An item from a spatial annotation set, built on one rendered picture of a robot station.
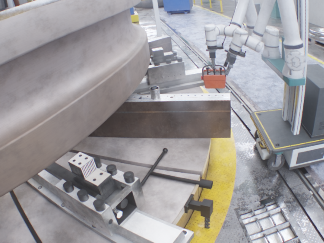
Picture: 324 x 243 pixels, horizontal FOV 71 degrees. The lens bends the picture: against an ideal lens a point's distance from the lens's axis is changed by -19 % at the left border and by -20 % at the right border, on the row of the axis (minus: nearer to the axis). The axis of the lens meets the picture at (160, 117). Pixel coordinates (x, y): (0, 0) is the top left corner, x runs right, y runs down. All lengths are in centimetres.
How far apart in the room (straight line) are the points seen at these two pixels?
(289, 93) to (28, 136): 223
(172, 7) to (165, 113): 956
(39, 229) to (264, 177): 198
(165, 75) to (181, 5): 856
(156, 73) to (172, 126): 96
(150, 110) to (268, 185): 126
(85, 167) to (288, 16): 157
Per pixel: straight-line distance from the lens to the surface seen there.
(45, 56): 164
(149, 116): 246
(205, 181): 200
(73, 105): 163
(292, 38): 186
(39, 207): 224
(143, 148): 247
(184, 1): 1164
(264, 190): 244
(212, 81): 224
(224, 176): 256
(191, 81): 349
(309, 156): 261
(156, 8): 743
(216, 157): 277
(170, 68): 327
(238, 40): 191
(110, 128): 266
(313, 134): 257
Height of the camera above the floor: 174
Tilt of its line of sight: 30 degrees down
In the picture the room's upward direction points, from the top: 8 degrees counter-clockwise
